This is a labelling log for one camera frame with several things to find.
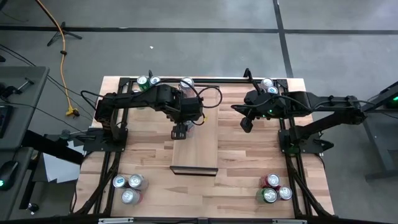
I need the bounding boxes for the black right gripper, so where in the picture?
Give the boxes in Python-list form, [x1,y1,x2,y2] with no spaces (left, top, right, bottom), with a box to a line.
[240,90,285,134]

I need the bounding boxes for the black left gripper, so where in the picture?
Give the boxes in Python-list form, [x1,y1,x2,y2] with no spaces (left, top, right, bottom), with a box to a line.
[167,96,205,140]

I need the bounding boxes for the silver Diet Coke can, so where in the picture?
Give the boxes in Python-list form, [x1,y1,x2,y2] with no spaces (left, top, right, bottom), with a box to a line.
[185,120,197,138]
[179,77,195,94]
[128,173,149,191]

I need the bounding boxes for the red Coca-Cola can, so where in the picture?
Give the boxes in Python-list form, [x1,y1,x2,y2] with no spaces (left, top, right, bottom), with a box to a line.
[275,185,294,202]
[260,77,274,90]
[259,172,281,189]

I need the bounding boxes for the green Sprite can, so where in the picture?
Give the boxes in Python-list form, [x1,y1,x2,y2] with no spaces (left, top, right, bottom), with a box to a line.
[136,75,150,92]
[255,187,279,205]

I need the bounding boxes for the black device with green light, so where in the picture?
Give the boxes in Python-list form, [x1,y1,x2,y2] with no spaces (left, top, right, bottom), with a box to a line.
[385,93,398,110]

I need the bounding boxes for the black desk beam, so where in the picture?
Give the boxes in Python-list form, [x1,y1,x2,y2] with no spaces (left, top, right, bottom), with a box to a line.
[21,129,85,165]

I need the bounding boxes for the white paper sheet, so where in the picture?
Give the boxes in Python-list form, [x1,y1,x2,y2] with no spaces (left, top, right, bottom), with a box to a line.
[42,139,85,184]

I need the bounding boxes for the black tripod base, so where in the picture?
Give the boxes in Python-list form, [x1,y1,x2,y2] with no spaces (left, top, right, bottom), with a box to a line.
[46,21,83,47]

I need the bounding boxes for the grey desk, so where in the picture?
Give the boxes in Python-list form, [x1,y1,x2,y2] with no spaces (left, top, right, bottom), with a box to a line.
[0,146,35,220]
[0,65,50,151]

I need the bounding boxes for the black and silver hand tool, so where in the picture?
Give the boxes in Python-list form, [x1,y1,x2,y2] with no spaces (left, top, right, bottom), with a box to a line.
[0,77,35,98]

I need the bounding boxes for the black caster wheel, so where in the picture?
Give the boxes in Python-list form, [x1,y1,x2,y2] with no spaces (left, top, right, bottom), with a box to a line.
[26,202,40,215]

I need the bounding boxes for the black keyboard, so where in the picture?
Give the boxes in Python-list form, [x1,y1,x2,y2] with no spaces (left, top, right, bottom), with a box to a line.
[0,105,14,139]

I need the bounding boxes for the black computer mouse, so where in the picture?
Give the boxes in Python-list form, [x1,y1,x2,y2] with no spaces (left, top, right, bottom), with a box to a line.
[0,160,19,191]

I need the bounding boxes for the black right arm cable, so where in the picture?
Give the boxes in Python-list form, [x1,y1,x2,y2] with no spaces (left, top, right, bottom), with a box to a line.
[230,93,315,113]

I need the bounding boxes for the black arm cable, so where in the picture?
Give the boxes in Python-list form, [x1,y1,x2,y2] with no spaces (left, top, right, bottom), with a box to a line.
[160,77,223,110]
[230,93,315,113]

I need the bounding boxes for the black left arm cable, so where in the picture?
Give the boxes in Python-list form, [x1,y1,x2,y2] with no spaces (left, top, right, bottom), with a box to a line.
[160,77,223,110]

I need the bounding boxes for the black aluminium table frame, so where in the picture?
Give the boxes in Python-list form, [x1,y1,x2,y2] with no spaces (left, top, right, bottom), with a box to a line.
[72,76,335,224]

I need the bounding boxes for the wooden shelf with black frame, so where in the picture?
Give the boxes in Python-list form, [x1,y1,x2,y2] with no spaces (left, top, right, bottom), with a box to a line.
[169,83,220,177]

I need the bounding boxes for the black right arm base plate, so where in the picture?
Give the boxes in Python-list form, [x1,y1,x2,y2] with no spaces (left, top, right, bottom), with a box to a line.
[278,128,335,156]

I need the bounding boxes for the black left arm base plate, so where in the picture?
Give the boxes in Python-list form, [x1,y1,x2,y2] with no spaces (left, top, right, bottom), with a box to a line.
[83,129,129,153]

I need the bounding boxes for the silver metal bracket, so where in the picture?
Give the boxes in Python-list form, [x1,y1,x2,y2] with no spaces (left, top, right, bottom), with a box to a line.
[98,217,134,224]
[272,218,308,224]

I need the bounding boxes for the black desk frame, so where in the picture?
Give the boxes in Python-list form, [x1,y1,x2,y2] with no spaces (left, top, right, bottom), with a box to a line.
[341,80,398,181]

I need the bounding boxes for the orange extension cable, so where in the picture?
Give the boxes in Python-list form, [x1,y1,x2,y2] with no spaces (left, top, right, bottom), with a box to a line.
[34,0,80,118]

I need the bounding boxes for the thin black cable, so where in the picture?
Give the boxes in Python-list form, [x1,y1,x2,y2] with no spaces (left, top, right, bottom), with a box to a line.
[0,43,97,105]

